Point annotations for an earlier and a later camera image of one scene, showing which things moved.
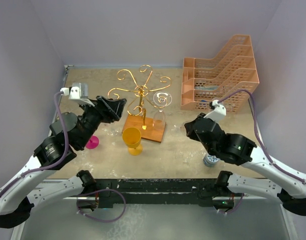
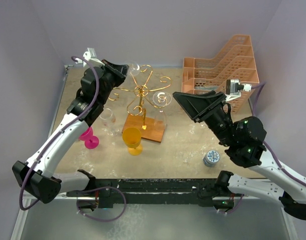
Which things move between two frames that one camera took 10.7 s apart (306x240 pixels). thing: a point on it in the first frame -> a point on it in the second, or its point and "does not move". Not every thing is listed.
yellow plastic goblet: [131, 137] does not move
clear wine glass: [161, 99] does not move
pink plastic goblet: [92, 143] does not move
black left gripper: [110, 109] -> [119, 71]
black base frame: [159, 192] does not move
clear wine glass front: [176, 130] -> [134, 68]
